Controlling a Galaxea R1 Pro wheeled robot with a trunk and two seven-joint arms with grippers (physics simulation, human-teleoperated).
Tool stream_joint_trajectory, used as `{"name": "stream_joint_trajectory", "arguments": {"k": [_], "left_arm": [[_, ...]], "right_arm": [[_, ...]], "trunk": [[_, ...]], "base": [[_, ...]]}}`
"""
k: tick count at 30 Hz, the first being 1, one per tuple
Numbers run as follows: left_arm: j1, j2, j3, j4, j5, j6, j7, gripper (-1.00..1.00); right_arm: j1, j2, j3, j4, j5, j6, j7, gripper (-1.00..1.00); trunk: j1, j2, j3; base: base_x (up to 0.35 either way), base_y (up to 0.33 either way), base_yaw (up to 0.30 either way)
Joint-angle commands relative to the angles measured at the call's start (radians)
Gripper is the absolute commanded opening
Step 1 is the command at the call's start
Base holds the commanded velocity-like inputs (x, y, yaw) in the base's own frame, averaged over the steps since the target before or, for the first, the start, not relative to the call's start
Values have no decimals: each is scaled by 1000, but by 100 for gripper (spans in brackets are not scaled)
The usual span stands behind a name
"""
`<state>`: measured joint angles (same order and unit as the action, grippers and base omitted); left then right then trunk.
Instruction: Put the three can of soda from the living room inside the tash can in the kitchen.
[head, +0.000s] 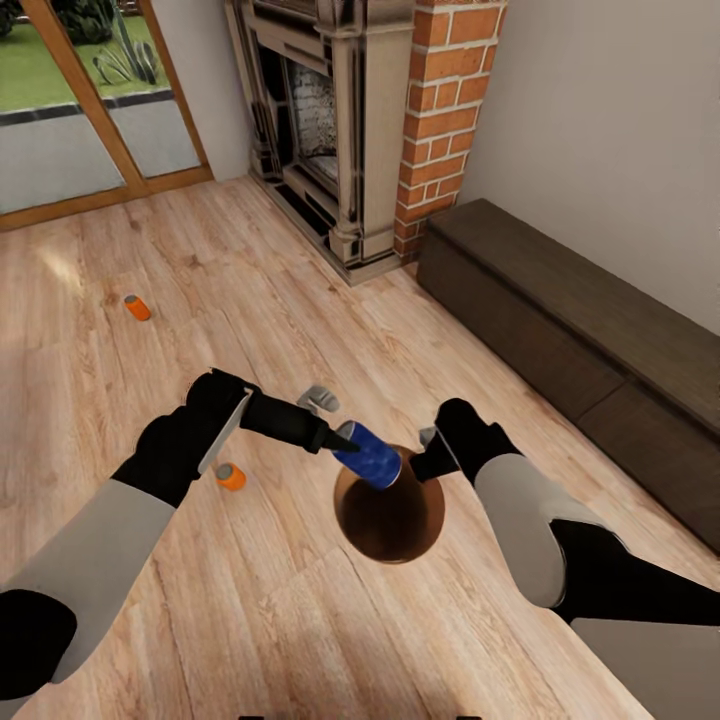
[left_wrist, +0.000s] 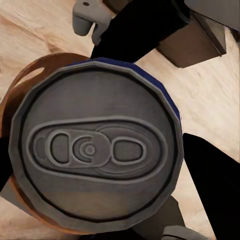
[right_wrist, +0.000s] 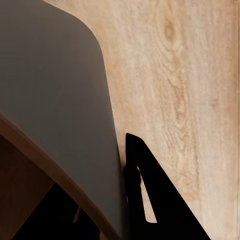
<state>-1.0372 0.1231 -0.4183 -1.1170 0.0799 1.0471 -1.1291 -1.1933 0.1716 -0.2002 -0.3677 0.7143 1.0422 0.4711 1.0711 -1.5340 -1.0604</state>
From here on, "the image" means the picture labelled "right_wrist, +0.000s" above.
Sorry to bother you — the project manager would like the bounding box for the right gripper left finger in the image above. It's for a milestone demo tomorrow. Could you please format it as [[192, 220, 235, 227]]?
[[12, 183, 100, 240]]

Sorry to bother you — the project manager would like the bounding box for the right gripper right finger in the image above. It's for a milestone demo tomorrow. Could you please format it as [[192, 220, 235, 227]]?
[[125, 133, 211, 240]]

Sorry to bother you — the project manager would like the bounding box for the trash can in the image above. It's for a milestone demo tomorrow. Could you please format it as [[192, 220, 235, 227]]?
[[0, 0, 131, 240]]

